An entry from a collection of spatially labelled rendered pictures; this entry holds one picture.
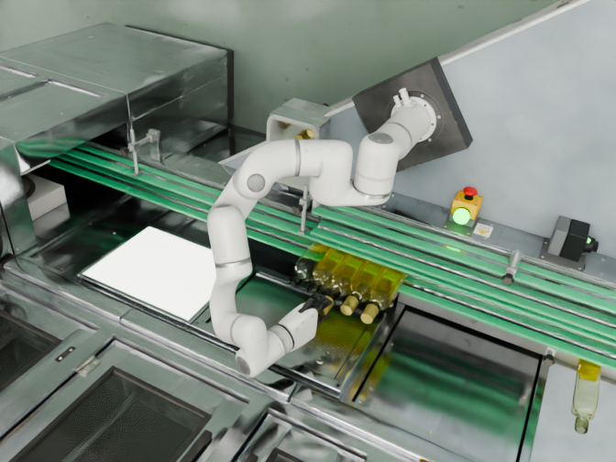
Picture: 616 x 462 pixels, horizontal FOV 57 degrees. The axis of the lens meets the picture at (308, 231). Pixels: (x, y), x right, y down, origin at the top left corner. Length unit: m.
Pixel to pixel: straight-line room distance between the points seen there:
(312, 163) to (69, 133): 1.02
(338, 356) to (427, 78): 0.77
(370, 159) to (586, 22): 0.59
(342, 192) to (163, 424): 0.71
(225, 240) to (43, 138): 0.90
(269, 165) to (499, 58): 0.66
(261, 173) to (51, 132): 0.94
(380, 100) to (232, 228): 0.59
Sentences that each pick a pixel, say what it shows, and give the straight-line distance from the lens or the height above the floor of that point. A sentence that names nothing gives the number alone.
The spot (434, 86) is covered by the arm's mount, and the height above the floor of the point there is 0.81.
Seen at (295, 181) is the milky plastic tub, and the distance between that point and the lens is 1.83.
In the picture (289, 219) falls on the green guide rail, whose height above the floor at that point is 0.91.
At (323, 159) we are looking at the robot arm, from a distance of 1.29.
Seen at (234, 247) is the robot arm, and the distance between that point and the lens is 1.29.
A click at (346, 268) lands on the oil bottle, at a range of 1.64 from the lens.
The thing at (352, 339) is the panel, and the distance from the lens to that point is 1.65.
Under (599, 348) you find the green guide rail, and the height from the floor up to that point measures 0.91.
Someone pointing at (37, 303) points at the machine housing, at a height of 1.44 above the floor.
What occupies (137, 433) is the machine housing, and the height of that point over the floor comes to 1.64.
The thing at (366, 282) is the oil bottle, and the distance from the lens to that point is 1.59.
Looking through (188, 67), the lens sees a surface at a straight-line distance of 2.49.
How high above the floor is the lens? 2.25
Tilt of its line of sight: 49 degrees down
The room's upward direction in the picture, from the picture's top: 137 degrees counter-clockwise
